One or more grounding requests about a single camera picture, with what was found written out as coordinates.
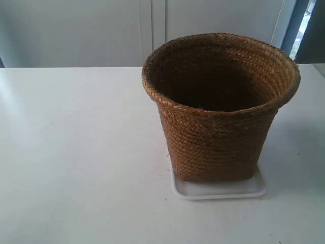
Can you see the brown woven wicker basket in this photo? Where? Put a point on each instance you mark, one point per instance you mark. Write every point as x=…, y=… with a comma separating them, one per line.
x=217, y=95

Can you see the white rectangular plastic tray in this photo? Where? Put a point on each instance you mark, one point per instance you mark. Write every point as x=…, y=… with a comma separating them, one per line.
x=252, y=188

